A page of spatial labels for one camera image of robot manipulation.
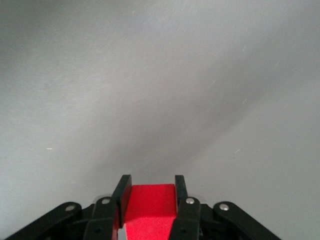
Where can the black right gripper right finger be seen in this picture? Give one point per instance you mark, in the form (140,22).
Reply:
(183,200)

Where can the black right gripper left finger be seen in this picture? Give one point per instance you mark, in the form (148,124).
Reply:
(122,195)

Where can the red cube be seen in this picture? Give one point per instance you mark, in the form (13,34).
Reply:
(152,207)

